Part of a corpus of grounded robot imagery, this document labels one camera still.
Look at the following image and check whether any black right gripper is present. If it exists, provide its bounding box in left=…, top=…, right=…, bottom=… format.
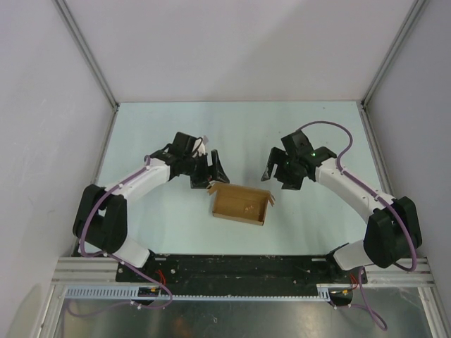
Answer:
left=261, top=147, right=304, bottom=191

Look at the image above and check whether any right aluminium corner post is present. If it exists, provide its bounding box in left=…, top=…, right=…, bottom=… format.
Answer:
left=361, top=0, right=429, bottom=107

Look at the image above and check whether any brown cardboard box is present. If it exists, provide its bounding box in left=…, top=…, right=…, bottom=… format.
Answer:
left=207, top=182, right=275, bottom=226

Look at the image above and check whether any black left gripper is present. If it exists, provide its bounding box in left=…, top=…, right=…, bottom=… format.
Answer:
left=183, top=150, right=229, bottom=189

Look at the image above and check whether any grey slotted cable duct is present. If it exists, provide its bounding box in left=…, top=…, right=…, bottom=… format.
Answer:
left=65, top=283, right=333, bottom=302

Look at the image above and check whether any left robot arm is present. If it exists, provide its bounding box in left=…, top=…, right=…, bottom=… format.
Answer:
left=73, top=132, right=230, bottom=282

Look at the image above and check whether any aluminium corner post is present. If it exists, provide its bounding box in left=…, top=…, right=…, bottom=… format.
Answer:
left=52, top=0, right=118, bottom=111
left=361, top=0, right=429, bottom=107

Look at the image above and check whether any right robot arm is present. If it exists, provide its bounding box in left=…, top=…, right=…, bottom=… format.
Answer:
left=261, top=130, right=422, bottom=282

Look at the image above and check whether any left aluminium corner post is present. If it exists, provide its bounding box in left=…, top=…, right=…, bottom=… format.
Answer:
left=52, top=0, right=118, bottom=111

